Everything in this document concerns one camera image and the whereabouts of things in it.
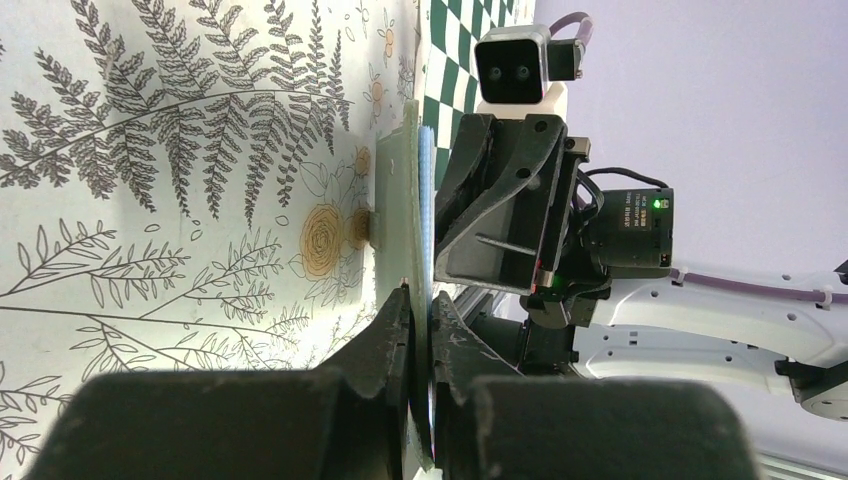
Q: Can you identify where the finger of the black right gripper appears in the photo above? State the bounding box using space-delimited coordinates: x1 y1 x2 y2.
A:
434 113 567 294

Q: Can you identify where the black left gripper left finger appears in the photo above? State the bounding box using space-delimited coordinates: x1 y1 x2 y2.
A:
29 286 411 479

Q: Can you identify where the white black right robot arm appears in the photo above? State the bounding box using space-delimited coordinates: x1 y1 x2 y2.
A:
434 113 847 422

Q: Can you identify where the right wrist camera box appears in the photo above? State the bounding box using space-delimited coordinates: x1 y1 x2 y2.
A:
474 24 551 105

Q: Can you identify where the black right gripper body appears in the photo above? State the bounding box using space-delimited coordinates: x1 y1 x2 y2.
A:
519 167 675 376

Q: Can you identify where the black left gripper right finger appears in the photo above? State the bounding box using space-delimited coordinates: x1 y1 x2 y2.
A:
431 293 759 479

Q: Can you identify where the green white chessboard mat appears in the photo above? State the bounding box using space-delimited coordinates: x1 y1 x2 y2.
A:
415 0 536 185

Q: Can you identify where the floral patterned tablecloth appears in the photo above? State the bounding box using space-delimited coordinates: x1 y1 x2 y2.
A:
1 1 422 479

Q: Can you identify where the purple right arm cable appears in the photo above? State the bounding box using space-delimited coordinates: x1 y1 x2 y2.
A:
548 11 848 306

